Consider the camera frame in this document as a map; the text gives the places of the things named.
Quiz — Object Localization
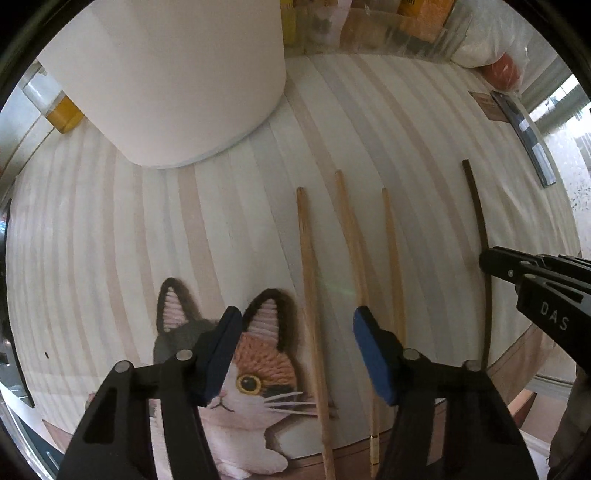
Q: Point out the small brown card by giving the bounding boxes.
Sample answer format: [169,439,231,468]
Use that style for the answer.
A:
[468,90,509,122]

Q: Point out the white powder bag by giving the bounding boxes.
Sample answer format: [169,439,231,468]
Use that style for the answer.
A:
[450,13,514,68]

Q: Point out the yellow seasoning packets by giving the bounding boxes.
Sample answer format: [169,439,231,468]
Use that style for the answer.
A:
[280,0,299,45]

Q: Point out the pale pink cylindrical utensil holder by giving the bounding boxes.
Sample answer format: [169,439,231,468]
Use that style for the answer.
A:
[35,0,287,169]

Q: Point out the clear plastic bag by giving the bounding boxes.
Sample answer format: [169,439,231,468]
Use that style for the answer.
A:
[443,0,570,94]

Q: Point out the clear plastic organizer tray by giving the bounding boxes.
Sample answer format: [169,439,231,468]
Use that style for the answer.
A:
[281,0,463,64]

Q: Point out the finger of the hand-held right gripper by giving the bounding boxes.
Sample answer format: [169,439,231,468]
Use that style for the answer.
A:
[479,246,591,289]
[515,272,591,343]

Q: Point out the dark smartphone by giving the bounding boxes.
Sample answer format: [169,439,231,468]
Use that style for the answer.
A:
[490,90,557,188]

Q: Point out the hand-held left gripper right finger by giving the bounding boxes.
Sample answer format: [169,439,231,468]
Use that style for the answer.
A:
[353,305,539,480]

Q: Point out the light wooden chopstick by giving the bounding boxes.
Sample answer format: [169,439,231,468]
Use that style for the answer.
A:
[295,186,337,480]
[380,187,407,345]
[335,169,382,479]

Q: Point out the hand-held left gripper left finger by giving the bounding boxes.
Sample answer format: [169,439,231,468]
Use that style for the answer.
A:
[58,305,243,480]

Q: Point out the dark wooden chopstick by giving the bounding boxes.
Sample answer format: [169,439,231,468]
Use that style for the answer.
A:
[462,159,493,373]

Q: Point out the glass oil bottle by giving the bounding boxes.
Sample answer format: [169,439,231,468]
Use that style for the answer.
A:
[20,59,86,135]

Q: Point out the person's dark pants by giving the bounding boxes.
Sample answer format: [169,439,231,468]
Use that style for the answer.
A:
[547,360,589,467]

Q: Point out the red tomato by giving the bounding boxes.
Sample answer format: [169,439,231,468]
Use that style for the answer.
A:
[477,51,525,92]

